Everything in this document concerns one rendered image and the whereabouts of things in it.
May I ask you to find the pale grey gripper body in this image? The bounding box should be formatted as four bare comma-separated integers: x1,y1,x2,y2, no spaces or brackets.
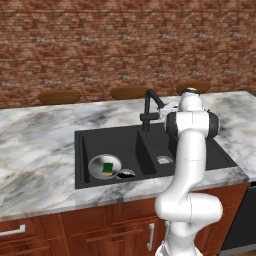
159,102,181,117

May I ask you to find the black double sink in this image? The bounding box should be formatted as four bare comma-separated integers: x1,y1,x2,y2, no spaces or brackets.
73,124,239,191

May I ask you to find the green and yellow sponge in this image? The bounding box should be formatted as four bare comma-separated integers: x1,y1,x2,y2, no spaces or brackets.
101,162,115,177

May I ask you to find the silver round pan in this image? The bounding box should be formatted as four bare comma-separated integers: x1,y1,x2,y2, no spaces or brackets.
87,153,123,180

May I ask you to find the black tap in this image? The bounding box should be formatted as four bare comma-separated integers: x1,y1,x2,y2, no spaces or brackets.
139,88,167,133

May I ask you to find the brown wooden stool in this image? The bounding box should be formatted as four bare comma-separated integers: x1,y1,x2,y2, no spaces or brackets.
36,89,82,106
109,84,150,101
175,79,212,96

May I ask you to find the brown wooden cupboard door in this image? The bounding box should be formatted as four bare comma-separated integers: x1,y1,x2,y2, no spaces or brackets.
61,200,168,256
194,182,250,256

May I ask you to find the black dishwasher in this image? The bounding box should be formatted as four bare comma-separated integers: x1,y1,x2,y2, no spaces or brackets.
219,180,256,256

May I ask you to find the brown wooden drawer front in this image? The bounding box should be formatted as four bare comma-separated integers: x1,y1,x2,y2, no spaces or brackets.
0,237,69,256
0,213,64,244

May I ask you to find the silver cupboard door handle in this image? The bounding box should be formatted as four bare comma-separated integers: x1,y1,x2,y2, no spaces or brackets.
146,222,156,252

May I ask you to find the silver drawer handle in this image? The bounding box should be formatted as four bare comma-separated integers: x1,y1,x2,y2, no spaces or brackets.
0,223,27,238

